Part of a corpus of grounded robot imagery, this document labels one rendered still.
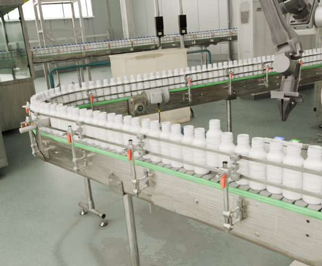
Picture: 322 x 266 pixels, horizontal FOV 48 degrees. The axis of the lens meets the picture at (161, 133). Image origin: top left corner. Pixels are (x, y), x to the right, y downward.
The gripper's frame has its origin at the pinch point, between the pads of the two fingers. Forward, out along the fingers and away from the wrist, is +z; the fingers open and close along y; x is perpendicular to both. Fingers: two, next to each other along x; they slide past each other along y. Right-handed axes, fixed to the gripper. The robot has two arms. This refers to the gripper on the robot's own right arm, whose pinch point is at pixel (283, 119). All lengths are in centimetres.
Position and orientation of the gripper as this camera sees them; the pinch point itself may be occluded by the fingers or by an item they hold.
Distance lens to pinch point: 133.7
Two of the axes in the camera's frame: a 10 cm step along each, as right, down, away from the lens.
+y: 7.1, 1.3, -6.9
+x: 6.9, 0.9, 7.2
